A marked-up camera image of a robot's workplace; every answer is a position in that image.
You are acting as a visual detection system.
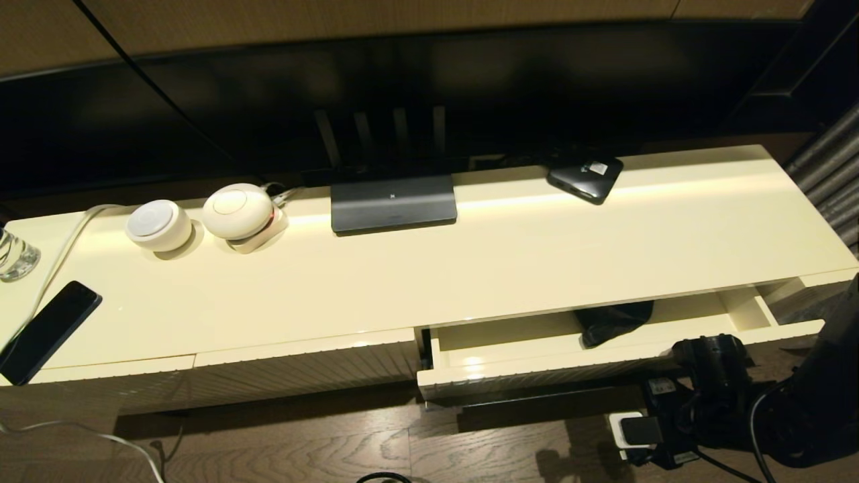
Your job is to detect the black umbrella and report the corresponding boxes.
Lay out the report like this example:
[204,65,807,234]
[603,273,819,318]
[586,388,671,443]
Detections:
[575,301,655,349]

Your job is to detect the wide cream ribbed drawer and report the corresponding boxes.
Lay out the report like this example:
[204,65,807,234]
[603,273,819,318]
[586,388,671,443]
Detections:
[416,290,826,407]

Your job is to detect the beige ribbed cabinet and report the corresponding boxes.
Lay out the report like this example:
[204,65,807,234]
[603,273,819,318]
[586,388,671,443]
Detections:
[0,144,859,418]

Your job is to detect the black box with white label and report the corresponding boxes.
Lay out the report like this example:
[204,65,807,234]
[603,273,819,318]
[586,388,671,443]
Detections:
[546,156,624,205]

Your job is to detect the grey pleated curtain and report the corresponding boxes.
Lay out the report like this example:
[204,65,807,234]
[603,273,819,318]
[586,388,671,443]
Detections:
[772,101,859,323]

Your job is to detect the grey rectangular television base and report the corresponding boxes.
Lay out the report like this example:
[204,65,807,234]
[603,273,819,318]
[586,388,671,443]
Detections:
[331,176,458,235]

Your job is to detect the black flat screen television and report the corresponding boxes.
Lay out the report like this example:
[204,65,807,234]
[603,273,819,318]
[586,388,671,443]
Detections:
[0,21,816,202]

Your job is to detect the white round device on base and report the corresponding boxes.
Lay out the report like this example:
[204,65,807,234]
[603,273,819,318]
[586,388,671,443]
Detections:
[202,183,289,254]

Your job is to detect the white round speaker grey top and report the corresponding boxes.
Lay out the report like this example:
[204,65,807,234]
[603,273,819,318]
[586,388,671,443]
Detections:
[125,200,193,253]

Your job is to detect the dark smartphone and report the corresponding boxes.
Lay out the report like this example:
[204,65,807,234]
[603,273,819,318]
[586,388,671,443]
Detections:
[0,281,103,386]

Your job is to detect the clear glass cup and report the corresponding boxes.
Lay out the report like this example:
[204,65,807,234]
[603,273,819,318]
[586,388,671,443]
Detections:
[0,227,41,282]

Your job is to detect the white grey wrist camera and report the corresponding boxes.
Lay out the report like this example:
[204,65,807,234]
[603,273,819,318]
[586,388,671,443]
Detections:
[609,411,665,461]

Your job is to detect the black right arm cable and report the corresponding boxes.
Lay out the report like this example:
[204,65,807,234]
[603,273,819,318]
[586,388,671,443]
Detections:
[691,379,796,483]

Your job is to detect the grey power cable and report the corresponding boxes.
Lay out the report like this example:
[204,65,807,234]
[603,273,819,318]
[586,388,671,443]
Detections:
[265,181,306,206]

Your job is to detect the white charging cable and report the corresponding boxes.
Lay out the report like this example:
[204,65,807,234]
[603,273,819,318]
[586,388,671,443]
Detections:
[0,205,165,483]

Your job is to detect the thin black wall cable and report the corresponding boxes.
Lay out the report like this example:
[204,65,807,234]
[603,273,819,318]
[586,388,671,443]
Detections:
[72,0,237,163]

